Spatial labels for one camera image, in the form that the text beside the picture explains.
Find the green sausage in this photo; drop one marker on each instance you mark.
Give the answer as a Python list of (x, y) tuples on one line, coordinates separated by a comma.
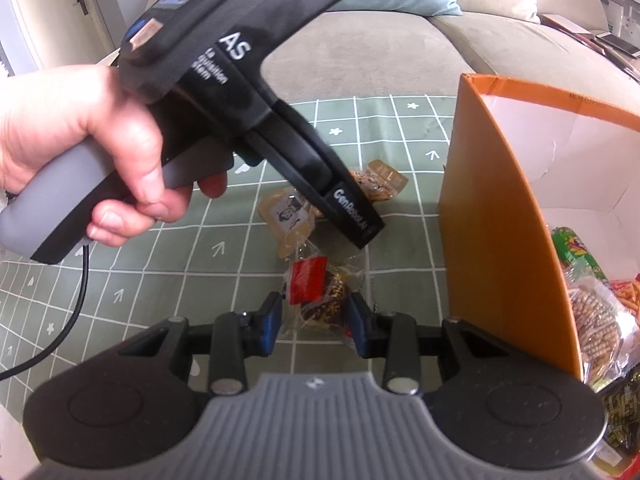
[(580, 255)]

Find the person's left hand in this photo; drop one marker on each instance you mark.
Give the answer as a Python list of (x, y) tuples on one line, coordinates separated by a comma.
[(50, 120)]

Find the books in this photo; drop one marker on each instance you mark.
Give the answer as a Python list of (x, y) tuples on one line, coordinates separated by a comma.
[(570, 27)]

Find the beige packet orange print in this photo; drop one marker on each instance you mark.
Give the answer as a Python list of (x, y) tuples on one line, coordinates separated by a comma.
[(382, 180)]

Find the orange stick snack bag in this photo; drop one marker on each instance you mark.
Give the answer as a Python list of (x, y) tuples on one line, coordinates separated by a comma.
[(627, 297)]

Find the clear red candy packet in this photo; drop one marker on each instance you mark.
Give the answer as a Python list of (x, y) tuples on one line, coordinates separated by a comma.
[(320, 285)]

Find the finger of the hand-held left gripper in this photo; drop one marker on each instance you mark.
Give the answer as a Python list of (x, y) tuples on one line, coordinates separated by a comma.
[(367, 232)]

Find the white door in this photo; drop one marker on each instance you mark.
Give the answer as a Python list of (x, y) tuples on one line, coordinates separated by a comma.
[(45, 10)]

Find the beige sofa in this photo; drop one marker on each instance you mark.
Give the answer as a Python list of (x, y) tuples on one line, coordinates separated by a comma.
[(375, 55)]

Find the beige snack packet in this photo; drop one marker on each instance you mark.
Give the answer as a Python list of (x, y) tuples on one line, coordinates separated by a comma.
[(287, 215)]

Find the white smartphone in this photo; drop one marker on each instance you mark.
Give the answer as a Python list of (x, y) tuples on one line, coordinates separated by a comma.
[(620, 44)]

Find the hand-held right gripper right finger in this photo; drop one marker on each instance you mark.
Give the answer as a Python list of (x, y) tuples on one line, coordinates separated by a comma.
[(358, 326)]

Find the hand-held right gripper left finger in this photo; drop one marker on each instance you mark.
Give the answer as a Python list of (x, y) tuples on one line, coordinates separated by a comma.
[(270, 326)]

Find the green checked tablecloth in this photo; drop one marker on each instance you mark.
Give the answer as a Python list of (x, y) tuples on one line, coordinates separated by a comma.
[(150, 270)]

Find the dark green snack packet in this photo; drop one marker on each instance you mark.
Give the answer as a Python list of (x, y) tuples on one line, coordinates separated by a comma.
[(625, 410)]

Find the orange cardboard box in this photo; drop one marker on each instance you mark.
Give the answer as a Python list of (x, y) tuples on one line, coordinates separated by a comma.
[(490, 235)]

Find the brown dotted snack packet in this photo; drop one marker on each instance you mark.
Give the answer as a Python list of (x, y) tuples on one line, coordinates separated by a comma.
[(592, 325)]

